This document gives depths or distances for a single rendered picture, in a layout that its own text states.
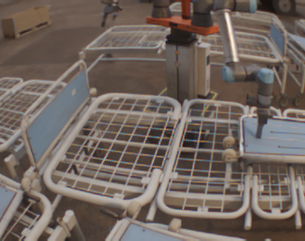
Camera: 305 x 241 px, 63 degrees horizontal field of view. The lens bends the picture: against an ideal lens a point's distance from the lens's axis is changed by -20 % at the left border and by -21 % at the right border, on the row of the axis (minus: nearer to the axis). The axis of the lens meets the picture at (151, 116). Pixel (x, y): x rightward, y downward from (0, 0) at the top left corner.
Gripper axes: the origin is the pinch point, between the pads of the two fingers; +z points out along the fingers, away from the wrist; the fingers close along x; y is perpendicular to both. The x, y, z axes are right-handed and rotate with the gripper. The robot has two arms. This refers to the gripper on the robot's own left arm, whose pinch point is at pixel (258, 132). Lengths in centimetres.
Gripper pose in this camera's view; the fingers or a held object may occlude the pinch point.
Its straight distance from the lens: 140.5
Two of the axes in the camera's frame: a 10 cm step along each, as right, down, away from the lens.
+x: 2.6, -4.4, 8.6
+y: 9.6, 1.0, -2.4
